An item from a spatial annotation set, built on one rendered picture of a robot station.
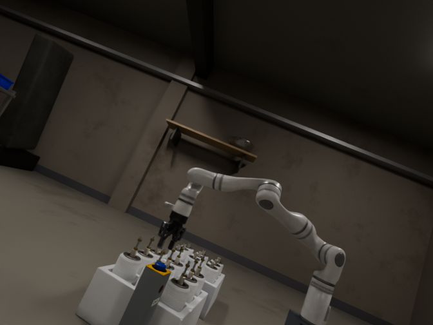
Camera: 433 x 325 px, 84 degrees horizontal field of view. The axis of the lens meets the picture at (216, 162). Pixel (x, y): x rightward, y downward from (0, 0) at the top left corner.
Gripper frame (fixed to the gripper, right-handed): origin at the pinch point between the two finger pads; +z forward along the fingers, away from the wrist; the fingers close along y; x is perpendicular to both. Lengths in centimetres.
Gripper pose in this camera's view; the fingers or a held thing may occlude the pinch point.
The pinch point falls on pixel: (165, 246)
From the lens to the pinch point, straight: 106.7
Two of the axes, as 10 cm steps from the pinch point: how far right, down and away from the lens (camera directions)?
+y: 4.6, 3.7, 8.1
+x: -8.0, -2.3, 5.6
